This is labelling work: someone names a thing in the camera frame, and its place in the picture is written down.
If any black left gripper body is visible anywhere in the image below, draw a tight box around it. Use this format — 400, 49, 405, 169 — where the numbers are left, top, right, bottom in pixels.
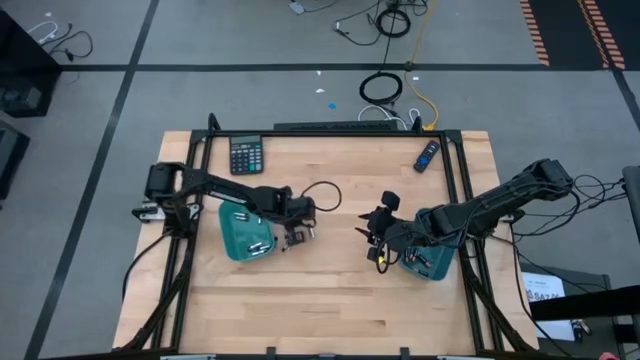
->
267, 187, 316, 232

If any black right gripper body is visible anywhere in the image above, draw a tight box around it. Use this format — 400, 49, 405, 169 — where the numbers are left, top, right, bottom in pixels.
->
369, 208, 416, 253

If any teal plastic tray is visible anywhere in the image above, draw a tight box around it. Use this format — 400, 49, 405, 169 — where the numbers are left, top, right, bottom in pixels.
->
217, 199, 278, 264
399, 207, 457, 282

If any black desk calculator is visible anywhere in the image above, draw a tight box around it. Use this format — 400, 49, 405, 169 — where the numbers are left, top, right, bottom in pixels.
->
228, 134, 265, 176

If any black remote control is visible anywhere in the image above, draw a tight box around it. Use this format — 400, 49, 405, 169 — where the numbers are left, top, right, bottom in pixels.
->
413, 139, 441, 174

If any long black bar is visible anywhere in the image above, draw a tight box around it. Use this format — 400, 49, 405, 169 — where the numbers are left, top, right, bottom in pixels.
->
273, 120, 400, 133

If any white printed paper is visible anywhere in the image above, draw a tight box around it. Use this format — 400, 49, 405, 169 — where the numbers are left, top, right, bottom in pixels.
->
521, 272, 576, 342

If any dark cart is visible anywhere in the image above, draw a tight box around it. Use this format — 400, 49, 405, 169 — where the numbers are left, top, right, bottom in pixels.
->
519, 263, 640, 360

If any black mat with orange stripes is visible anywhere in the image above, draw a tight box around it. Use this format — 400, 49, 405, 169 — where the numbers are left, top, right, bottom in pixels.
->
518, 0, 640, 71

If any black box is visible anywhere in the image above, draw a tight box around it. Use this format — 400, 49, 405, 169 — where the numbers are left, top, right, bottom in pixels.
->
0, 119, 31, 200

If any black cabinet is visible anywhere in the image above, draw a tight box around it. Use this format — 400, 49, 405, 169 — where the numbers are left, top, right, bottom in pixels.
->
0, 9, 62, 119

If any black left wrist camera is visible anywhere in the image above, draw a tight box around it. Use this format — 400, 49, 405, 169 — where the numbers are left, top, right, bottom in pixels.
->
293, 196, 318, 225

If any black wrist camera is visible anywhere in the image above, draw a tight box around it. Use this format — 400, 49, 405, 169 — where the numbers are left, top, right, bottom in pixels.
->
380, 190, 402, 212
293, 196, 318, 225

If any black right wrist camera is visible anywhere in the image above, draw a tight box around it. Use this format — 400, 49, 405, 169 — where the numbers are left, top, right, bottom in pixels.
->
380, 190, 402, 212

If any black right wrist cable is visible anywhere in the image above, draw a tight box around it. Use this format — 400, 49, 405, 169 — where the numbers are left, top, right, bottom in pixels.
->
373, 238, 401, 275

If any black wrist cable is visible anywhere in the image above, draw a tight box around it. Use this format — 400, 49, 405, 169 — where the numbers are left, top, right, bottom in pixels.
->
373, 238, 401, 275
301, 180, 343, 213

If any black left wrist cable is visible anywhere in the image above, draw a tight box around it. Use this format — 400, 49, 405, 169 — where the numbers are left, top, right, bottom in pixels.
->
301, 180, 343, 213

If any black metal table frame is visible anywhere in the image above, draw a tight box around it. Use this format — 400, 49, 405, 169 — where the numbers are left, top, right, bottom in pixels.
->
119, 112, 539, 360

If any white floor cable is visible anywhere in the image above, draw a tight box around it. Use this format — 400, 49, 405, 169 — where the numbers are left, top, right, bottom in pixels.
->
357, 103, 422, 130

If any yellow floor cable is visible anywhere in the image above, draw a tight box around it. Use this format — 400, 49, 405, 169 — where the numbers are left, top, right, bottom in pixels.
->
403, 0, 440, 132

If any large black cable coil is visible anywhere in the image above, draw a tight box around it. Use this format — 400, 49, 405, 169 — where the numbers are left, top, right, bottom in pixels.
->
358, 71, 404, 106

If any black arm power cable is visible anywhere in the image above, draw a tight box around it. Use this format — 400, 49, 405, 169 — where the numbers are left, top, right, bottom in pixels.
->
121, 233, 169, 301

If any black cable with grey plug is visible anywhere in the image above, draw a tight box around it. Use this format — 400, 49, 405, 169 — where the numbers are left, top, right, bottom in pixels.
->
332, 14, 381, 47

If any thick black cable coil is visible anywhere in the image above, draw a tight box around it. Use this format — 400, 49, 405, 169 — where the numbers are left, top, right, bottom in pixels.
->
374, 5, 413, 40

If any black cable bundle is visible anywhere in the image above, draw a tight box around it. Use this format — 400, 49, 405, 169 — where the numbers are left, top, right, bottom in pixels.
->
512, 172, 629, 251

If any grey post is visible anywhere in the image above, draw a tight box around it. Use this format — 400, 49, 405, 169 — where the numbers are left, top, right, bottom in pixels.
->
622, 165, 640, 241

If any thin black looped cable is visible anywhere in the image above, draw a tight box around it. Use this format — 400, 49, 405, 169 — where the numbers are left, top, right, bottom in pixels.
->
48, 29, 95, 63

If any thin white cable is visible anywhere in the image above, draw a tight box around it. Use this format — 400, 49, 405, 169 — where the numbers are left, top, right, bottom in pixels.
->
27, 20, 60, 45

